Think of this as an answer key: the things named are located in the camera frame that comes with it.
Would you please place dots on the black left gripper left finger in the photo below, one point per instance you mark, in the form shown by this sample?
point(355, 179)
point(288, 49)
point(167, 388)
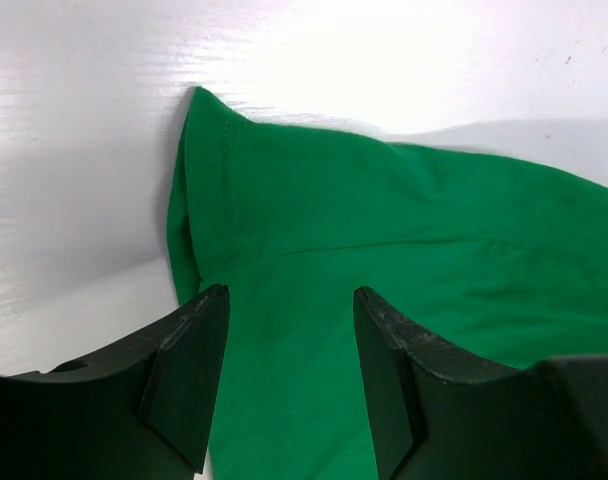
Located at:
point(139, 408)

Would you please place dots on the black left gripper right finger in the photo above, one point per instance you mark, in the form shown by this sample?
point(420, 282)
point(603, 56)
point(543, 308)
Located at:
point(438, 411)

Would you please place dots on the green t shirt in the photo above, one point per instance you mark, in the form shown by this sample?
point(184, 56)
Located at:
point(506, 258)

